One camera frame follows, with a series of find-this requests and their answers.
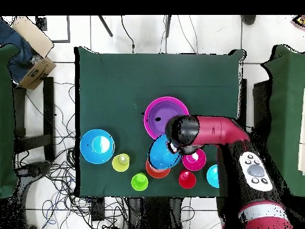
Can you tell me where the medium blue bowl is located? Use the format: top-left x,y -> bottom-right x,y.
80,129 -> 116,165
148,134 -> 183,171

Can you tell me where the purple shallow bowl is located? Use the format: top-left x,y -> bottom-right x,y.
147,101 -> 189,138

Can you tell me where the large pink bowl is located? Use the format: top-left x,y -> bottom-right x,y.
143,96 -> 190,141

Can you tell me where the small crimson bowl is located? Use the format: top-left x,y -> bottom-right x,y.
182,148 -> 207,172

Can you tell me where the small orange bowl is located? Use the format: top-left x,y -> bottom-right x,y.
145,159 -> 172,179

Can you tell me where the red cup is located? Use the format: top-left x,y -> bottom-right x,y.
178,169 -> 197,190

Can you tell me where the green cup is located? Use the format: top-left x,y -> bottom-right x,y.
130,172 -> 150,192

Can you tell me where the small blue bowl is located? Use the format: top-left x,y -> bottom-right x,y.
206,164 -> 220,189

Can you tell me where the yellow cup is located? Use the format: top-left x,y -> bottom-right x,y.
111,153 -> 131,173

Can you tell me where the dark green tablecloth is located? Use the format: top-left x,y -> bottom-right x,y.
74,46 -> 246,199

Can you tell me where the black box cabinet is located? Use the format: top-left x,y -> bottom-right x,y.
252,81 -> 272,139

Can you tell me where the black floor box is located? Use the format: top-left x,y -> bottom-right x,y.
91,197 -> 105,221

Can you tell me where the brown cardboard box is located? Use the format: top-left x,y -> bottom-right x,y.
18,57 -> 57,91

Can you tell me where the beige cushion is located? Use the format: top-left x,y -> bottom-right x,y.
11,16 -> 54,58

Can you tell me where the dark blue cloth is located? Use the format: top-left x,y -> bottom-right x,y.
0,18 -> 41,83

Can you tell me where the tangle of black cables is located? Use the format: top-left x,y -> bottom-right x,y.
14,81 -> 129,229

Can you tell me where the black cable with connector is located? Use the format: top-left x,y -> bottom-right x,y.
120,15 -> 135,53

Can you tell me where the black stand frame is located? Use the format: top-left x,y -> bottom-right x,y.
13,76 -> 55,162

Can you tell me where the black pedestal foot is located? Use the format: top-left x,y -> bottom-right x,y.
16,161 -> 51,183

